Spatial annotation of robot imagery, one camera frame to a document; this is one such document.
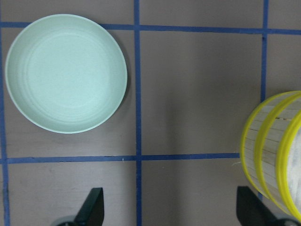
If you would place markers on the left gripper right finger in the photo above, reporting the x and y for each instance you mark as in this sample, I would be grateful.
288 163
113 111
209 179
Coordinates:
251 211

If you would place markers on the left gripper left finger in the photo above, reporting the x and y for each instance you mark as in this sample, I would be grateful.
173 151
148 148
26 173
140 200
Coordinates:
91 212

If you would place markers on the yellow steamer basket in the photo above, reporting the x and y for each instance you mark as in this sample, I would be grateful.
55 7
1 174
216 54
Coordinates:
254 150
291 155

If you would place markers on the mint green plate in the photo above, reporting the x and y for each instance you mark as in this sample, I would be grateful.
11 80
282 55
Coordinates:
66 74

